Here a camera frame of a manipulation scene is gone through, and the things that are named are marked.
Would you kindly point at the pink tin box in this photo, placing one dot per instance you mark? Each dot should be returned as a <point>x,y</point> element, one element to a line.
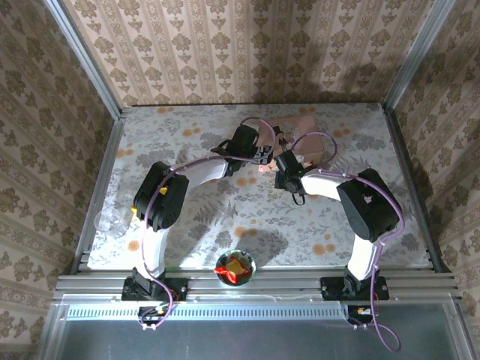
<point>311,144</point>

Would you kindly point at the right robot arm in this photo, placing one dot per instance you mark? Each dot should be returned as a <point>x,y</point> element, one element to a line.
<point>369,210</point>

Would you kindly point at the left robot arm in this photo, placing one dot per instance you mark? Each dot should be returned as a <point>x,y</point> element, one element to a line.
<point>161,198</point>

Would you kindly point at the yellow toy banana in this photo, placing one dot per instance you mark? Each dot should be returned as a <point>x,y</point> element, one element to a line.
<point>163,191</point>

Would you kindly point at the yellow candy wrapper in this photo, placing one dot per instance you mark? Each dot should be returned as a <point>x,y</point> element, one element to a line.
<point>234,264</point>

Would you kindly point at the glass bowl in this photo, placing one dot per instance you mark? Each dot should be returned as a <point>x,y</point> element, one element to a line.
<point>245,275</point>

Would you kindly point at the red candy wrapper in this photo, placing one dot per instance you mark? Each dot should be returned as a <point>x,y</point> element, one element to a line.
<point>225,273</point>

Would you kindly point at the clear plastic cup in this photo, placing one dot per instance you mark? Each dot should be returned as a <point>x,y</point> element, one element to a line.
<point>110,223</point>

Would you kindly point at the grey metal sheet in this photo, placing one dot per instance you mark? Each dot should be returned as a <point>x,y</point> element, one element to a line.
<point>243,341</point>

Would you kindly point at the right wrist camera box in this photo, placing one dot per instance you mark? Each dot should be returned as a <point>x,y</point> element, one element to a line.
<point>300,158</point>

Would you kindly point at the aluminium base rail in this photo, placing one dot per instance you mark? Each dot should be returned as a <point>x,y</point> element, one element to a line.
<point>285,283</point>

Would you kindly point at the aluminium table side rail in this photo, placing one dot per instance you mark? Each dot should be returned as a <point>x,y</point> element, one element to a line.
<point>108,161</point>
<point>408,150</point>

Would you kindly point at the aluminium frame post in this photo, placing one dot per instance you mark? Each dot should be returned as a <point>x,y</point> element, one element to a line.
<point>416,56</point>
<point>82,56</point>

